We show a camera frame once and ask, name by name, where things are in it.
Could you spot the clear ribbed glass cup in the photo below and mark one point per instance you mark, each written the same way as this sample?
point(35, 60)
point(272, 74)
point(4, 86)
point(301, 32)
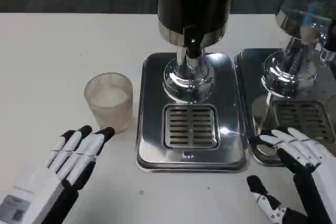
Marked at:
point(109, 101)

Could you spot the steel drip tray grid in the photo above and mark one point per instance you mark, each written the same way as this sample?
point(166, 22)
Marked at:
point(304, 119)
point(191, 126)

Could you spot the dark drink dispenser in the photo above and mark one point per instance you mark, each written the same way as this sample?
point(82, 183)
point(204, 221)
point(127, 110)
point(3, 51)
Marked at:
point(191, 72)

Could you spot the clear drink dispenser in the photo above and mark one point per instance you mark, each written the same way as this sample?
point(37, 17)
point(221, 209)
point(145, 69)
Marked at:
point(291, 77)

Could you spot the black dispenser tap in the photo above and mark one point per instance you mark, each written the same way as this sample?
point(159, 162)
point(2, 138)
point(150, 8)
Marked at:
point(193, 41)

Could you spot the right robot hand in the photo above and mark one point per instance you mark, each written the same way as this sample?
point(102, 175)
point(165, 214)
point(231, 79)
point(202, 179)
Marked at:
point(309, 171)

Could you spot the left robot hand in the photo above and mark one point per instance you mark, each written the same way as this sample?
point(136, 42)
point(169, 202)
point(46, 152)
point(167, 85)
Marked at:
point(50, 176)

